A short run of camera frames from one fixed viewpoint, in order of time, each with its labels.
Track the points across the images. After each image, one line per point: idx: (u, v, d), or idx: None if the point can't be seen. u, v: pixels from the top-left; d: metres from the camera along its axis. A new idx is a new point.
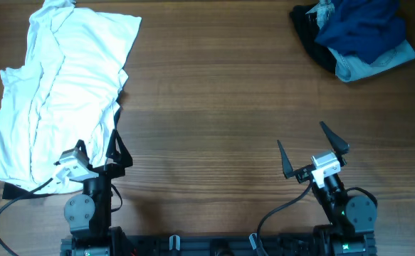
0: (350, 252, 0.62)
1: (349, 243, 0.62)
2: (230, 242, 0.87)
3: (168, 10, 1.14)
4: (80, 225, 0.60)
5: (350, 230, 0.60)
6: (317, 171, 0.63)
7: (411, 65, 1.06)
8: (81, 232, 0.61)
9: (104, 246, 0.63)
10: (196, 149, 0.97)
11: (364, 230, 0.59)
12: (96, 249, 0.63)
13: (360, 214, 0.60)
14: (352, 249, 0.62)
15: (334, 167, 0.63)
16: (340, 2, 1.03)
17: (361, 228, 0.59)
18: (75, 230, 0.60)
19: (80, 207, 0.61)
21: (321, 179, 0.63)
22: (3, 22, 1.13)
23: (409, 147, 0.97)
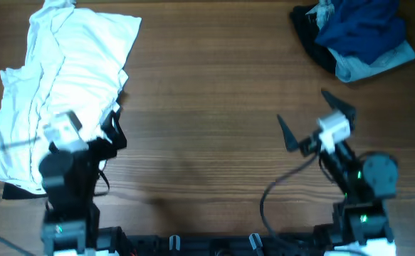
0: (368, 225, 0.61)
1: (368, 215, 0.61)
2: (231, 241, 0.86)
3: (168, 11, 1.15)
4: (54, 179, 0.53)
5: (369, 193, 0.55)
6: (325, 134, 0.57)
7: (411, 65, 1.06)
8: (58, 195, 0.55)
9: (79, 222, 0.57)
10: (196, 149, 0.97)
11: (384, 193, 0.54)
12: (69, 224, 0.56)
13: (381, 176, 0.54)
14: (370, 222, 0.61)
15: (344, 128, 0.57)
16: (340, 2, 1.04)
17: (382, 190, 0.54)
18: (48, 185, 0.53)
19: (59, 163, 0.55)
21: (329, 141, 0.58)
22: (4, 23, 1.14)
23: (409, 147, 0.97)
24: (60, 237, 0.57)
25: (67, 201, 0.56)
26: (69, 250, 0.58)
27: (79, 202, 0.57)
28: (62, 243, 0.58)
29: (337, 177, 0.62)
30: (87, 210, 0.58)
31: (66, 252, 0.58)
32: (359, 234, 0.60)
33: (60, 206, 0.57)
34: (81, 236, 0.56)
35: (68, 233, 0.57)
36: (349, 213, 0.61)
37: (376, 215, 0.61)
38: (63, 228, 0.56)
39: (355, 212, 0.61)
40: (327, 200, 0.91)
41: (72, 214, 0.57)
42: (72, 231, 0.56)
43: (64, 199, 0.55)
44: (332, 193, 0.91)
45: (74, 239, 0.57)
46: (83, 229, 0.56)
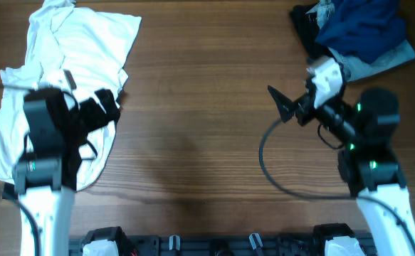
0: (378, 172, 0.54)
1: (377, 161, 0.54)
2: (230, 241, 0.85)
3: (168, 10, 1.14)
4: (35, 103, 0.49)
5: (372, 124, 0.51)
6: (317, 77, 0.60)
7: (411, 65, 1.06)
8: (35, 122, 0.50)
9: (55, 158, 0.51)
10: (196, 149, 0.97)
11: (386, 119, 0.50)
12: (42, 161, 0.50)
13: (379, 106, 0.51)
14: (381, 168, 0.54)
15: (335, 70, 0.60)
16: (340, 1, 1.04)
17: (385, 116, 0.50)
18: (27, 109, 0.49)
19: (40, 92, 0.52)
21: (324, 83, 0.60)
22: (4, 22, 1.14)
23: (408, 147, 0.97)
24: (35, 174, 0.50)
25: (49, 136, 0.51)
26: (41, 188, 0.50)
27: (61, 138, 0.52)
28: (37, 182, 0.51)
29: (341, 127, 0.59)
30: (67, 152, 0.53)
31: (38, 190, 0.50)
32: (366, 180, 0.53)
33: (40, 142, 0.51)
34: (55, 173, 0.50)
35: (43, 168, 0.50)
36: (356, 159, 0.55)
37: (381, 162, 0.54)
38: (37, 163, 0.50)
39: (363, 156, 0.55)
40: (327, 200, 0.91)
41: (48, 152, 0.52)
42: (47, 164, 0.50)
43: (45, 133, 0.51)
44: (332, 193, 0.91)
45: (49, 176, 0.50)
46: (58, 165, 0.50)
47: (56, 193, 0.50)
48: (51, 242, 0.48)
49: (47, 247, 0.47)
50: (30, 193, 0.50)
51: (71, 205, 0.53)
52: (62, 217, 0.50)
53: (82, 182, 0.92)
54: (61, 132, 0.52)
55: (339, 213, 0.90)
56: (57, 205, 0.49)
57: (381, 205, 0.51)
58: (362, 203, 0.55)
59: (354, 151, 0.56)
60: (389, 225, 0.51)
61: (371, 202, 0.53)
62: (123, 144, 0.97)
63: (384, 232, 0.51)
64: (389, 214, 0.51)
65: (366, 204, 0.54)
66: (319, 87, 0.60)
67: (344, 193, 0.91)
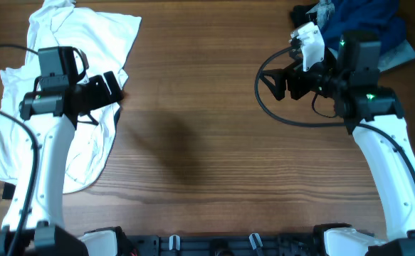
0: (375, 103, 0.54)
1: (374, 94, 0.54)
2: (230, 242, 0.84)
3: (169, 10, 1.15)
4: (50, 48, 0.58)
5: (356, 52, 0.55)
6: (300, 33, 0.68)
7: (411, 65, 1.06)
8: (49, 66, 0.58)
9: (58, 94, 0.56)
10: (196, 149, 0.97)
11: (369, 45, 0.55)
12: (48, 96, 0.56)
13: (366, 57, 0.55)
14: (377, 99, 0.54)
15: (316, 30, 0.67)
16: (340, 2, 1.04)
17: (367, 43, 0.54)
18: (43, 52, 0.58)
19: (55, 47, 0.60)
21: (305, 40, 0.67)
22: (4, 22, 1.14)
23: (411, 147, 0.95)
24: (41, 105, 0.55)
25: (57, 77, 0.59)
26: (45, 116, 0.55)
27: (67, 79, 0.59)
28: (40, 112, 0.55)
29: (329, 81, 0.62)
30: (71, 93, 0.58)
31: (42, 116, 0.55)
32: (362, 108, 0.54)
33: (49, 83, 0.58)
34: (60, 103, 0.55)
35: (47, 100, 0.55)
36: (351, 93, 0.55)
37: (379, 94, 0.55)
38: (43, 97, 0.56)
39: (358, 90, 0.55)
40: (327, 200, 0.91)
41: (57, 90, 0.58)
42: (52, 97, 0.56)
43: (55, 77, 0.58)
44: (331, 193, 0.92)
45: (52, 107, 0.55)
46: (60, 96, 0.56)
47: (56, 118, 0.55)
48: (49, 158, 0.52)
49: (45, 161, 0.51)
50: (35, 118, 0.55)
51: (69, 136, 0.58)
52: (58, 141, 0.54)
53: (82, 182, 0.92)
54: (67, 76, 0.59)
55: (339, 213, 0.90)
56: (57, 129, 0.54)
57: (381, 132, 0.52)
58: (361, 135, 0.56)
59: (348, 88, 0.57)
60: (386, 151, 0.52)
61: (369, 130, 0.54)
62: (123, 144, 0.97)
63: (383, 158, 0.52)
64: (387, 141, 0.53)
65: (365, 134, 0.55)
66: (305, 40, 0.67)
67: (344, 193, 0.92)
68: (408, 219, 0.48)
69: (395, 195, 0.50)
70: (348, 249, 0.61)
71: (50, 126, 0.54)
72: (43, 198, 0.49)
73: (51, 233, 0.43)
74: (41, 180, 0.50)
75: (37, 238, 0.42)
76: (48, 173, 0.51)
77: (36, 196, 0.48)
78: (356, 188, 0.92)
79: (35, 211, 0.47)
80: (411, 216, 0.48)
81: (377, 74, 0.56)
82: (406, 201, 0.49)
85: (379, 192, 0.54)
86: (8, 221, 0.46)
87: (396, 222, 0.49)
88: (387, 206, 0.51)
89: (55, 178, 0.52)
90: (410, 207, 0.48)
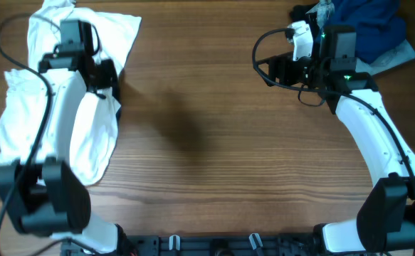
0: (352, 82, 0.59)
1: (352, 75, 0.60)
2: (230, 241, 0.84)
3: (169, 11, 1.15)
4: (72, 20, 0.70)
5: (333, 42, 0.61)
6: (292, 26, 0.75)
7: (411, 65, 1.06)
8: (66, 30, 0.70)
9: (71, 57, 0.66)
10: (196, 149, 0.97)
11: (346, 35, 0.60)
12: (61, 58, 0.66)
13: (345, 46, 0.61)
14: (354, 79, 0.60)
15: (306, 26, 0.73)
16: (341, 2, 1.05)
17: (344, 35, 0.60)
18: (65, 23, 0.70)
19: None
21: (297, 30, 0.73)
22: (5, 22, 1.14)
23: (412, 147, 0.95)
24: (56, 65, 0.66)
25: (74, 44, 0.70)
26: (60, 71, 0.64)
27: (83, 45, 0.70)
28: (55, 67, 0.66)
29: (314, 70, 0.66)
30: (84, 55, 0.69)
31: (58, 71, 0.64)
32: (344, 89, 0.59)
33: (67, 48, 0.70)
34: (74, 70, 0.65)
35: (61, 59, 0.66)
36: (332, 77, 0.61)
37: (356, 77, 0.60)
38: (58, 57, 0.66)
39: (338, 75, 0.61)
40: (327, 200, 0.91)
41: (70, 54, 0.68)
42: (66, 57, 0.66)
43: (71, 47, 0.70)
44: (331, 193, 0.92)
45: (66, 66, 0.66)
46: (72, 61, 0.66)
47: (71, 71, 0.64)
48: (61, 104, 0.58)
49: (59, 102, 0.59)
50: (51, 72, 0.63)
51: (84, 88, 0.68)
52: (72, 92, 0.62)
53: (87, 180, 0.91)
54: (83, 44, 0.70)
55: (339, 213, 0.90)
56: (71, 82, 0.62)
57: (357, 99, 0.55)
58: (340, 106, 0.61)
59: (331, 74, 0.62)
60: (366, 114, 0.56)
61: (348, 100, 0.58)
62: (125, 144, 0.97)
63: (363, 121, 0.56)
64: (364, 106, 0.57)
65: (343, 102, 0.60)
66: (297, 29, 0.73)
67: (344, 193, 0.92)
68: (389, 164, 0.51)
69: (375, 150, 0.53)
70: (347, 238, 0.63)
71: (65, 78, 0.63)
72: (53, 136, 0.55)
73: (55, 167, 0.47)
74: (55, 113, 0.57)
75: (45, 173, 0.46)
76: (58, 116, 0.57)
77: (48, 135, 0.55)
78: (357, 188, 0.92)
79: (44, 146, 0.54)
80: (392, 163, 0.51)
81: (355, 60, 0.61)
82: (385, 151, 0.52)
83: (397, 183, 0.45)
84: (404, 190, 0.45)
85: (365, 157, 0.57)
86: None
87: (381, 173, 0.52)
88: (373, 164, 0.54)
89: (66, 123, 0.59)
90: (389, 154, 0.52)
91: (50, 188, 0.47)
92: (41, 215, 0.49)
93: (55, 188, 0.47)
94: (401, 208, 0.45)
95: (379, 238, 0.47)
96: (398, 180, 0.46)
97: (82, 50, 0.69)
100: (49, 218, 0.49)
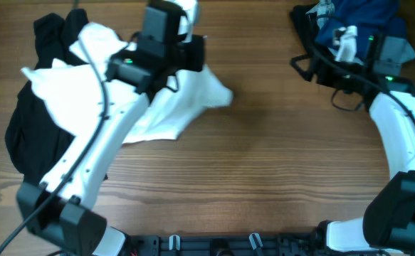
0: (393, 83, 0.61)
1: (394, 77, 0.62)
2: (230, 241, 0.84)
3: None
4: (158, 11, 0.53)
5: (379, 45, 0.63)
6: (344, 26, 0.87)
7: (411, 65, 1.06)
8: (146, 24, 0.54)
9: (146, 70, 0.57)
10: (196, 149, 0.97)
11: (395, 40, 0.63)
12: (134, 69, 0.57)
13: (391, 50, 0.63)
14: (394, 82, 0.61)
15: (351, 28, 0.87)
16: (340, 2, 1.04)
17: (392, 38, 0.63)
18: (149, 11, 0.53)
19: (153, 23, 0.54)
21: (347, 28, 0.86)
22: (4, 22, 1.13)
23: None
24: (125, 72, 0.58)
25: (154, 43, 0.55)
26: (125, 88, 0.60)
27: (161, 50, 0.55)
28: (124, 77, 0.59)
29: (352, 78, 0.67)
30: (172, 51, 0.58)
31: (122, 84, 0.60)
32: (383, 85, 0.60)
33: (146, 46, 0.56)
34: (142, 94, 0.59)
35: (134, 70, 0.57)
36: (376, 78, 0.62)
37: (398, 80, 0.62)
38: (133, 62, 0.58)
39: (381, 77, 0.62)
40: (327, 200, 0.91)
41: (152, 58, 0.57)
42: (139, 70, 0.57)
43: (151, 49, 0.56)
44: (331, 193, 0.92)
45: (137, 78, 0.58)
46: (146, 77, 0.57)
47: (135, 94, 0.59)
48: (114, 129, 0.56)
49: (113, 125, 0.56)
50: (116, 80, 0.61)
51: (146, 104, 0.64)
52: (129, 116, 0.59)
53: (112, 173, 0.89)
54: (164, 46, 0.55)
55: (339, 213, 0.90)
56: (132, 107, 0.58)
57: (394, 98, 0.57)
58: (376, 104, 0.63)
59: (374, 75, 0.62)
60: (398, 114, 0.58)
61: (382, 96, 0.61)
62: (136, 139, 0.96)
63: (394, 120, 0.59)
64: (399, 107, 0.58)
65: (379, 100, 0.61)
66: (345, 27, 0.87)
67: (343, 193, 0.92)
68: (411, 161, 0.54)
69: (401, 148, 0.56)
70: (350, 236, 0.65)
71: (128, 101, 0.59)
72: (87, 173, 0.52)
73: (77, 215, 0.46)
74: (104, 138, 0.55)
75: (66, 216, 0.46)
76: (101, 152, 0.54)
77: (82, 169, 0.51)
78: (356, 188, 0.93)
79: (75, 182, 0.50)
80: (414, 162, 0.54)
81: (399, 67, 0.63)
82: (410, 151, 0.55)
83: None
84: None
85: (386, 149, 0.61)
86: (48, 180, 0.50)
87: (401, 168, 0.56)
88: (395, 158, 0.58)
89: (106, 156, 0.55)
90: (413, 154, 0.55)
91: (67, 228, 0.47)
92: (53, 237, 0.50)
93: (71, 231, 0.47)
94: (413, 205, 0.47)
95: (384, 232, 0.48)
96: None
97: (161, 50, 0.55)
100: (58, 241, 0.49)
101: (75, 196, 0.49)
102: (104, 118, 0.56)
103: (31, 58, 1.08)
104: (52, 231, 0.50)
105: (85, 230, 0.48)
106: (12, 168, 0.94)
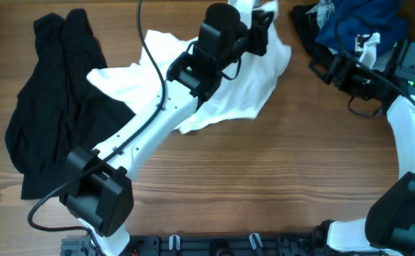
0: (413, 89, 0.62)
1: None
2: (230, 241, 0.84)
3: (169, 10, 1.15)
4: (214, 30, 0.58)
5: (404, 49, 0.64)
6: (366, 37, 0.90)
7: None
8: (203, 40, 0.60)
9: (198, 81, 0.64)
10: (196, 149, 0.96)
11: None
12: (190, 77, 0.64)
13: (413, 56, 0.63)
14: None
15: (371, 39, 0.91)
16: (341, 2, 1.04)
17: None
18: (206, 28, 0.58)
19: (208, 40, 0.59)
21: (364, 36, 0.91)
22: (4, 22, 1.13)
23: None
24: (184, 77, 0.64)
25: (208, 57, 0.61)
26: (181, 89, 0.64)
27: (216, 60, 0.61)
28: (184, 82, 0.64)
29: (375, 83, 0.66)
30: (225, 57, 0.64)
31: (180, 87, 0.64)
32: (403, 89, 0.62)
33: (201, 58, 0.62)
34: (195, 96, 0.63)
35: (189, 78, 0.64)
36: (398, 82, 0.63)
37: None
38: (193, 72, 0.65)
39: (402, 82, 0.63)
40: (327, 200, 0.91)
41: (208, 67, 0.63)
42: (193, 79, 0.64)
43: (206, 59, 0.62)
44: (331, 193, 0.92)
45: (194, 84, 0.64)
46: (197, 87, 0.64)
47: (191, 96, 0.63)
48: (164, 122, 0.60)
49: (164, 118, 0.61)
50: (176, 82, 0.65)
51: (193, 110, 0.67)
52: (180, 114, 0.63)
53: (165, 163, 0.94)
54: (216, 59, 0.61)
55: (338, 213, 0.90)
56: (186, 105, 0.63)
57: (413, 103, 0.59)
58: (394, 106, 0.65)
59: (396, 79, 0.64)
60: None
61: (403, 99, 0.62)
62: None
63: (410, 123, 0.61)
64: None
65: (398, 102, 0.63)
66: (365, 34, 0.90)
67: (342, 193, 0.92)
68: None
69: (414, 149, 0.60)
70: (352, 237, 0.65)
71: (184, 99, 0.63)
72: (137, 151, 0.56)
73: (121, 185, 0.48)
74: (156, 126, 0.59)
75: (110, 185, 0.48)
76: (154, 135, 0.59)
77: (133, 146, 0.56)
78: (356, 188, 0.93)
79: (125, 156, 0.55)
80: None
81: None
82: None
83: None
84: None
85: (400, 148, 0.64)
86: (100, 148, 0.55)
87: (411, 168, 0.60)
88: (407, 158, 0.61)
89: (155, 141, 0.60)
90: None
91: (105, 198, 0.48)
92: (84, 206, 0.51)
93: (109, 202, 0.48)
94: None
95: (386, 231, 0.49)
96: None
97: (216, 62, 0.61)
100: (90, 210, 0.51)
101: (123, 166, 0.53)
102: (160, 109, 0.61)
103: (31, 58, 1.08)
104: (85, 200, 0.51)
105: (120, 204, 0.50)
106: (12, 168, 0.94)
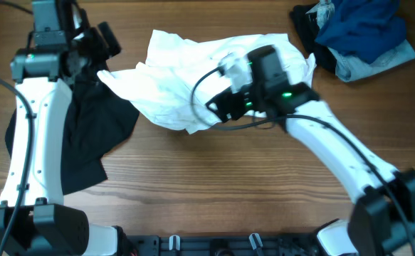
0: (292, 101, 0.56)
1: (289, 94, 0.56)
2: (230, 242, 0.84)
3: (168, 10, 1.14)
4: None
5: (257, 67, 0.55)
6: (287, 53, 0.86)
7: (411, 65, 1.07)
8: (40, 18, 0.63)
9: (52, 54, 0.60)
10: (196, 149, 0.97)
11: (268, 57, 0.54)
12: (40, 57, 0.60)
13: (272, 65, 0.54)
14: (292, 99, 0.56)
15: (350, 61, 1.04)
16: (340, 2, 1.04)
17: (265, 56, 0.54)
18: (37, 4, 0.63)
19: (47, 17, 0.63)
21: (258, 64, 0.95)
22: (4, 22, 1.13)
23: (408, 147, 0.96)
24: (32, 65, 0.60)
25: (52, 33, 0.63)
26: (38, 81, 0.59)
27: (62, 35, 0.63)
28: (33, 72, 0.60)
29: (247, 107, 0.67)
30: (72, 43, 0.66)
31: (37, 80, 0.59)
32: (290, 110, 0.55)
33: (44, 40, 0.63)
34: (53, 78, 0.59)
35: (40, 58, 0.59)
36: (276, 102, 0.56)
37: (292, 94, 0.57)
38: (35, 55, 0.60)
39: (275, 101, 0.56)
40: (327, 200, 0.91)
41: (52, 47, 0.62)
42: (44, 56, 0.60)
43: (50, 41, 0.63)
44: (332, 193, 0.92)
45: (48, 65, 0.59)
46: (53, 57, 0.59)
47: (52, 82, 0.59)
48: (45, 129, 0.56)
49: (43, 123, 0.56)
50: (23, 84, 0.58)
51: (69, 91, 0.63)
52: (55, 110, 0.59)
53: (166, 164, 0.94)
54: (62, 33, 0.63)
55: (338, 214, 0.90)
56: (53, 97, 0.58)
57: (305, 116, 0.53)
58: (293, 126, 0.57)
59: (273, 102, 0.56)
60: (317, 129, 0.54)
61: (296, 119, 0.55)
62: (139, 142, 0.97)
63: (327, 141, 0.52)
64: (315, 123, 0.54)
65: (292, 123, 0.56)
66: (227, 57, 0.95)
67: (342, 193, 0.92)
68: (359, 176, 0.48)
69: (340, 163, 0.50)
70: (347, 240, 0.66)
71: (48, 92, 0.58)
72: (40, 173, 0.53)
73: (48, 212, 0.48)
74: (40, 136, 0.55)
75: (38, 221, 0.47)
76: (44, 145, 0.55)
77: (33, 171, 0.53)
78: None
79: (31, 189, 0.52)
80: (361, 173, 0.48)
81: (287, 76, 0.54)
82: (352, 165, 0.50)
83: (374, 198, 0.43)
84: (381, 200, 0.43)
85: (345, 183, 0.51)
86: (6, 198, 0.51)
87: (352, 188, 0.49)
88: (343, 179, 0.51)
89: (50, 155, 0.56)
90: (355, 166, 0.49)
91: (44, 230, 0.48)
92: (39, 247, 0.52)
93: (51, 230, 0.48)
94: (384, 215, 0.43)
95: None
96: (374, 196, 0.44)
97: (60, 35, 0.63)
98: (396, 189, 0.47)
100: (47, 247, 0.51)
101: (39, 197, 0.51)
102: (30, 119, 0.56)
103: None
104: (36, 242, 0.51)
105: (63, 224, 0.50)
106: None
